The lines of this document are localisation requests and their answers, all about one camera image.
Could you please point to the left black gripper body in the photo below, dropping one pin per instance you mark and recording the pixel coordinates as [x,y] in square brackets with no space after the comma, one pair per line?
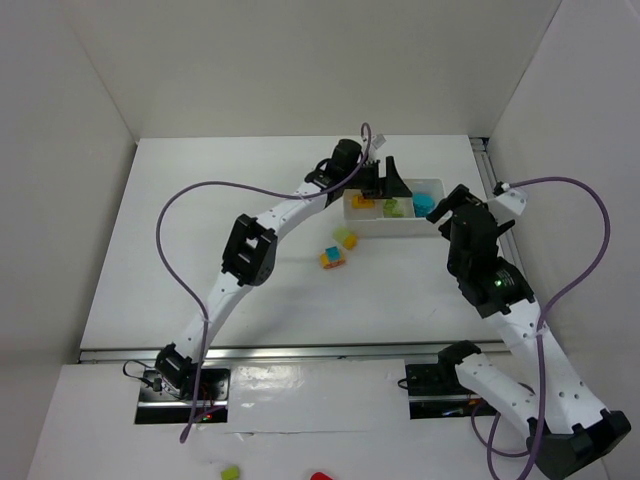
[379,177]

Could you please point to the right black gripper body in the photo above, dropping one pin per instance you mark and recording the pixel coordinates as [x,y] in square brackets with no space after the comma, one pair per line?
[458,201]

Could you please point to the orange lego brick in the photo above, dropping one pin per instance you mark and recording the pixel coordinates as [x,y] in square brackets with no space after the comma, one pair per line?
[359,202]

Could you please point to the teal rounded lego piece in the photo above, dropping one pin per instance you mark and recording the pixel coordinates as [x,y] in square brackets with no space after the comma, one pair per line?
[423,204]

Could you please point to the yellow green lego stack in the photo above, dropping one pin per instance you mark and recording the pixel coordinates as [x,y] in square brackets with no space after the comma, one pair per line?
[345,237]

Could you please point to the orange green lego stack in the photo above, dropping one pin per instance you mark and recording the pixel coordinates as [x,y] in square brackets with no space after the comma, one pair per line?
[332,258]

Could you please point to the green lego brick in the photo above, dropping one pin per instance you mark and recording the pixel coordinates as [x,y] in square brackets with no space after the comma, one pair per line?
[393,208]

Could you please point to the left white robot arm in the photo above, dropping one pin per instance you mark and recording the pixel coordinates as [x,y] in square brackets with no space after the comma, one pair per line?
[249,255]

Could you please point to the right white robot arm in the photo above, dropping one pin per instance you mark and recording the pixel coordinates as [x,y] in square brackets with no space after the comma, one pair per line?
[565,426]

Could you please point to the white divided container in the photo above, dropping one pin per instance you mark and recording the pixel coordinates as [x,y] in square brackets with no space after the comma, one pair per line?
[371,223]

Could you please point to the red object foreground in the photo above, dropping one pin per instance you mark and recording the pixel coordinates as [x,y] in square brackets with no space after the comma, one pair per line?
[320,475]

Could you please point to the lime green lego foreground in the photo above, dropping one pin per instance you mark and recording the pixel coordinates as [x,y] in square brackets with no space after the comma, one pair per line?
[230,473]

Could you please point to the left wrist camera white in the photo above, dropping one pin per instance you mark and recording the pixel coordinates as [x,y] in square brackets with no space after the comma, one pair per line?
[377,141]

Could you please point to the aluminium rail right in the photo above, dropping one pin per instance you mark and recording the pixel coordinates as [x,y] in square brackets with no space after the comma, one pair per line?
[489,179]

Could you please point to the aluminium rail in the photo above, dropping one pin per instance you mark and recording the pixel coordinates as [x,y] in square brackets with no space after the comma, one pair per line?
[277,353]
[489,179]

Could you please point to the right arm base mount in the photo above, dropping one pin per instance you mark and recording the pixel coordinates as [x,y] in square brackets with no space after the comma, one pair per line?
[433,394]

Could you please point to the aluminium rail front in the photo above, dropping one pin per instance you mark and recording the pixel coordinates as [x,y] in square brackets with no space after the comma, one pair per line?
[277,353]

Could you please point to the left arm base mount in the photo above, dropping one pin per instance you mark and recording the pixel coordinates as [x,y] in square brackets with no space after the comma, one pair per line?
[160,404]

